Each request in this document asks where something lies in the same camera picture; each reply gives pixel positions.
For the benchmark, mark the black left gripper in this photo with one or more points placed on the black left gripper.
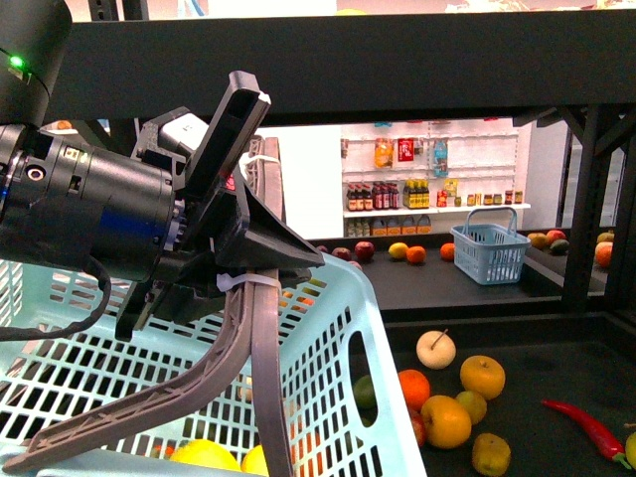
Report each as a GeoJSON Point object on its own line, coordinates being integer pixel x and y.
{"type": "Point", "coordinates": [217, 223]}

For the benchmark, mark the light teal shopping basket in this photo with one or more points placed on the light teal shopping basket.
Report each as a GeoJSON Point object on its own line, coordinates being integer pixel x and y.
{"type": "Point", "coordinates": [91, 405]}

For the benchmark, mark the yellow lemon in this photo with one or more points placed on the yellow lemon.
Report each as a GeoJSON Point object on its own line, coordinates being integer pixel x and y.
{"type": "Point", "coordinates": [205, 453]}
{"type": "Point", "coordinates": [398, 250]}
{"type": "Point", "coordinates": [254, 462]}

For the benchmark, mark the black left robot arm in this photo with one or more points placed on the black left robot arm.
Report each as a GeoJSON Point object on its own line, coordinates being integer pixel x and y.
{"type": "Point", "coordinates": [63, 205]}

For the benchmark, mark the black upper shelf board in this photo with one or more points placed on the black upper shelf board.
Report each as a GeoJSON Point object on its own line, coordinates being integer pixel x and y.
{"type": "Point", "coordinates": [332, 70]}

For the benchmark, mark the white zip tie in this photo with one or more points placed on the white zip tie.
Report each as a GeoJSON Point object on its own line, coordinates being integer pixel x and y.
{"type": "Point", "coordinates": [226, 282]}

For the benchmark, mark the far orange tangerine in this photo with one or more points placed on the far orange tangerine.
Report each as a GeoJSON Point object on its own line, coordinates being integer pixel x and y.
{"type": "Point", "coordinates": [416, 254]}

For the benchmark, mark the green lime upper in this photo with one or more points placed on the green lime upper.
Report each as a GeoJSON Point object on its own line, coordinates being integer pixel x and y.
{"type": "Point", "coordinates": [364, 393]}

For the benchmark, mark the far orange by basket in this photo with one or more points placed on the far orange by basket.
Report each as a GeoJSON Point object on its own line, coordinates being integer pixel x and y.
{"type": "Point", "coordinates": [447, 251]}

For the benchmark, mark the white pear back right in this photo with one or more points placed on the white pear back right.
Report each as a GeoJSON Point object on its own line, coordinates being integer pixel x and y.
{"type": "Point", "coordinates": [435, 349]}

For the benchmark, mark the small orange back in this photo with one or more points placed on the small orange back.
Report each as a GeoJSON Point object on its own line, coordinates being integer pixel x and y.
{"type": "Point", "coordinates": [415, 388]}

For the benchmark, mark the small blue basket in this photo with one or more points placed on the small blue basket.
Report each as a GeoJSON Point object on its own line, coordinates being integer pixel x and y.
{"type": "Point", "coordinates": [490, 254]}

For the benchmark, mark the red apple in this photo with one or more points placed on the red apple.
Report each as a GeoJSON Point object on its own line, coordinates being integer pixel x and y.
{"type": "Point", "coordinates": [418, 427]}

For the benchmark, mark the yellow pear near apple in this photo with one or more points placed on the yellow pear near apple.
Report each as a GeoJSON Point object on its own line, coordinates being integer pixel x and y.
{"type": "Point", "coordinates": [447, 423]}

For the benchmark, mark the yellow pear far right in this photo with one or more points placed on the yellow pear far right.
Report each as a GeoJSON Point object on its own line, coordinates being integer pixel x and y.
{"type": "Point", "coordinates": [483, 375]}

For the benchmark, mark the small yellow-green pear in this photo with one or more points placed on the small yellow-green pear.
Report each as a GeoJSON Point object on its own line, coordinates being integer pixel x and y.
{"type": "Point", "coordinates": [475, 405]}

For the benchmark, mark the yellow quince front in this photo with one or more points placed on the yellow quince front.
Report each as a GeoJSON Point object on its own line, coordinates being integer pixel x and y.
{"type": "Point", "coordinates": [491, 455]}

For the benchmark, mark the red chili pepper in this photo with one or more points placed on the red chili pepper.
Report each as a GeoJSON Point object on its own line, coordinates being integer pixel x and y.
{"type": "Point", "coordinates": [604, 440]}

